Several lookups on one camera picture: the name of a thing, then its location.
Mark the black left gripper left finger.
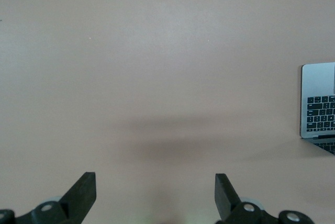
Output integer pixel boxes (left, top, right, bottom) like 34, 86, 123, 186
0, 172, 97, 224

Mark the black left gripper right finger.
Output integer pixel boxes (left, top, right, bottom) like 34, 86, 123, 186
215, 173, 314, 224

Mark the grey laptop with black keyboard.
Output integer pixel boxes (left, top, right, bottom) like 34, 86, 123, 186
299, 61, 335, 156

